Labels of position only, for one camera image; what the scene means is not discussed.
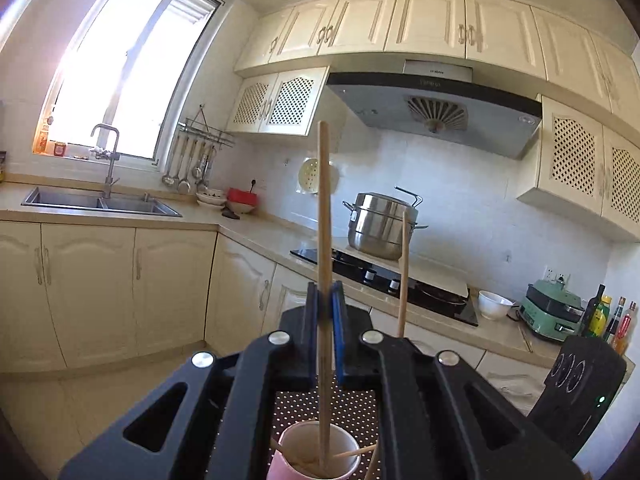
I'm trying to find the wooden chopstick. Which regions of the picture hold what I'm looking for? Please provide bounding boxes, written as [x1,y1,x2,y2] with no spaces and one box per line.
[318,120,332,476]
[397,211,410,338]
[331,444,378,460]

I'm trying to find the dark sauce bottle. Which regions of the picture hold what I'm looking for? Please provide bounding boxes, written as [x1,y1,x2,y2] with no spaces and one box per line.
[603,296,626,344]

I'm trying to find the green oil bottle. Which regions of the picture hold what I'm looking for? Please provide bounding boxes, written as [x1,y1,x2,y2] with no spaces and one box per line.
[587,295,612,338]

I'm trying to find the green electric cooker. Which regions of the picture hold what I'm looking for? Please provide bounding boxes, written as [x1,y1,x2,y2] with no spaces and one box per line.
[518,280,585,344]

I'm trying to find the pink utensil cup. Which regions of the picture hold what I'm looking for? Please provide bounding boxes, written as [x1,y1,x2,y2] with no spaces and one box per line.
[267,420,361,480]

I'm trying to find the white ceramic bowl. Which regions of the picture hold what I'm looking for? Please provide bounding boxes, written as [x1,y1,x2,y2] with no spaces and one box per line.
[478,290,514,321]

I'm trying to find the black gas stove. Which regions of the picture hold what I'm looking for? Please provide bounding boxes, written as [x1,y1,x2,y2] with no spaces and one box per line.
[290,246,480,328]

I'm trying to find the stainless steel steamer pot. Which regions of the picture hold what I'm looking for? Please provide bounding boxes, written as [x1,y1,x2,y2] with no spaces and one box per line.
[343,186,426,261]

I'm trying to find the lower cream cabinets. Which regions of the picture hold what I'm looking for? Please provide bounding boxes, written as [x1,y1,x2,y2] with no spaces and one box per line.
[0,219,551,416]

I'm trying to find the cream cabinets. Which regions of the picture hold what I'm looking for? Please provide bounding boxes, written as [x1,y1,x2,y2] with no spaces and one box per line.
[0,219,551,416]
[227,0,639,240]

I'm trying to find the red container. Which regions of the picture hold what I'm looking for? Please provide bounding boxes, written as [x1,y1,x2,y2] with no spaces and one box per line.
[227,188,258,214]

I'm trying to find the chrome faucet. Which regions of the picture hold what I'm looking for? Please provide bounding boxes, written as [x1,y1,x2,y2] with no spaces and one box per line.
[90,122,120,200]

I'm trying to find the cream round strainer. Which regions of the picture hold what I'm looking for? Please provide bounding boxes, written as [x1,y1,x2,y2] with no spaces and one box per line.
[296,157,340,194]

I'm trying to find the upper cream cabinets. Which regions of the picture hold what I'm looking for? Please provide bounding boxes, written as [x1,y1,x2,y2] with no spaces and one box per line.
[227,0,639,240]

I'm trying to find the hanging utensil rack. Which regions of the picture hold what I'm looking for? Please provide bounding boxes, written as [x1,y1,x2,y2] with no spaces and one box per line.
[160,104,235,195]

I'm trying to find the stainless steel sink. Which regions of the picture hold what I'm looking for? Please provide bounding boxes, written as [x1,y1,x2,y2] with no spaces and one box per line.
[21,186,181,218]

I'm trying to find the black range hood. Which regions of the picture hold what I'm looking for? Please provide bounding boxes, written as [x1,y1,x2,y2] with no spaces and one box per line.
[326,58,542,159]

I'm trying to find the window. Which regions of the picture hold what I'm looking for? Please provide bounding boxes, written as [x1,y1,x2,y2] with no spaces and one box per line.
[32,0,224,162]

